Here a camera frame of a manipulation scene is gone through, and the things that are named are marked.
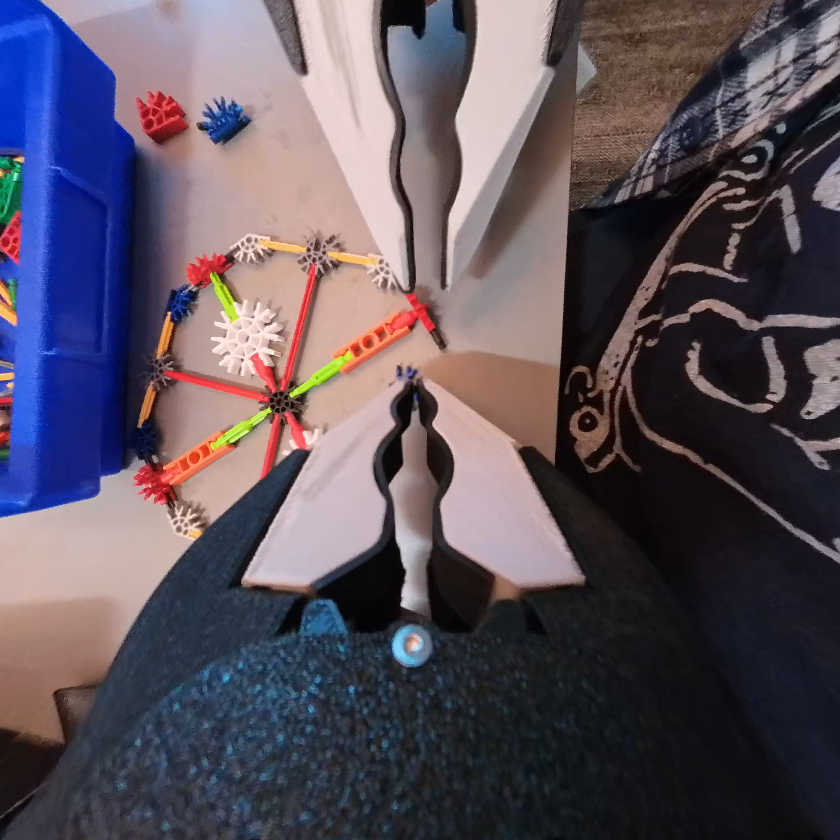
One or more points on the black printed t-shirt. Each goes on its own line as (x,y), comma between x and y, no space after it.
(722,426)

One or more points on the blue toy connector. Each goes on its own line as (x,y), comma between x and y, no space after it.
(408,375)
(223,120)

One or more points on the colourful toy wheel model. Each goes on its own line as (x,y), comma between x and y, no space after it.
(282,397)

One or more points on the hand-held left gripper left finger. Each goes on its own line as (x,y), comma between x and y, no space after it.
(328,518)

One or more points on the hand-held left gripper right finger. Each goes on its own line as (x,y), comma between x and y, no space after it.
(505,518)

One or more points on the pile of colourful toy pieces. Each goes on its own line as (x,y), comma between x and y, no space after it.
(10,243)

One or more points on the red toy connector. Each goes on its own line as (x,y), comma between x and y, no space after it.
(161,117)

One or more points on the blue plastic bin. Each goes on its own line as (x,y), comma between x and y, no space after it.
(65,262)

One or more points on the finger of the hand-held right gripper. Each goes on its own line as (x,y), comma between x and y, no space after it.
(505,85)
(348,85)

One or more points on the plaid flannel shirt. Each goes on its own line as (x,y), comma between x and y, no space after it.
(741,85)

